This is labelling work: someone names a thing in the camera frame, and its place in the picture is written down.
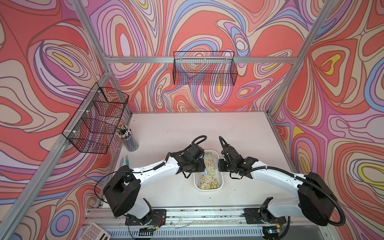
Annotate white plastic storage tray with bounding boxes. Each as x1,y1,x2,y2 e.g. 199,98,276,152
194,150,224,192

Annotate yellow green sticker sheet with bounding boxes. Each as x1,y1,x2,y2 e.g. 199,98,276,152
198,152,219,190

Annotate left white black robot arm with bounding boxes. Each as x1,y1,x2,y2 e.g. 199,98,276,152
103,135,207,220

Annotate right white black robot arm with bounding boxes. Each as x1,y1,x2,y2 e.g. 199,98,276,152
219,137,346,227

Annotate mesh pen cup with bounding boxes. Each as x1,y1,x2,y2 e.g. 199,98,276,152
120,132,139,152

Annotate green pen on table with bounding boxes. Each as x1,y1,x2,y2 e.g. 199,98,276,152
125,155,130,166

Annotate small clear blue tool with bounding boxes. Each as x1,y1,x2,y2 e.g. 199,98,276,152
119,158,125,168

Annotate bundle of pens in cup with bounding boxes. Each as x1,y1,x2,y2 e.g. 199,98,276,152
116,125,132,140

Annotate white keypad device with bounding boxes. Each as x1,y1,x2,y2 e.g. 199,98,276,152
79,223,111,240

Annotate black wire basket at back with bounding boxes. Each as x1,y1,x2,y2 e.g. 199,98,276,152
173,50,238,86

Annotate black wire basket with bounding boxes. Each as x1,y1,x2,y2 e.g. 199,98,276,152
173,50,238,86
62,83,129,154

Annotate black wire basket on left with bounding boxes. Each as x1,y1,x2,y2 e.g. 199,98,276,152
62,83,129,154

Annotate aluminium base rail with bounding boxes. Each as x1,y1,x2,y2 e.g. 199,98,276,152
79,206,338,240

